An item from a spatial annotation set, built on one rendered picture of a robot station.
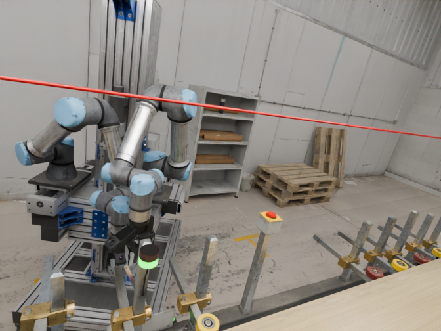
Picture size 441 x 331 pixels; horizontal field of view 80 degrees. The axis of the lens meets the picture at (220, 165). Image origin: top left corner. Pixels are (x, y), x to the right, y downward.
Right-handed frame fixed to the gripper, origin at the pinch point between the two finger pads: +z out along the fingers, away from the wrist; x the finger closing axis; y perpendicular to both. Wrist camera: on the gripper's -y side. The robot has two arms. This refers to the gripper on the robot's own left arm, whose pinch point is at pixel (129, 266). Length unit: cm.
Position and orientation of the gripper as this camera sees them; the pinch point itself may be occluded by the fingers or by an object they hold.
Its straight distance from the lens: 109.0
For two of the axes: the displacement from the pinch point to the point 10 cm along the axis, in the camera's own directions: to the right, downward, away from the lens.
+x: -7.2, -3.5, 6.0
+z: -1.9, 9.3, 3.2
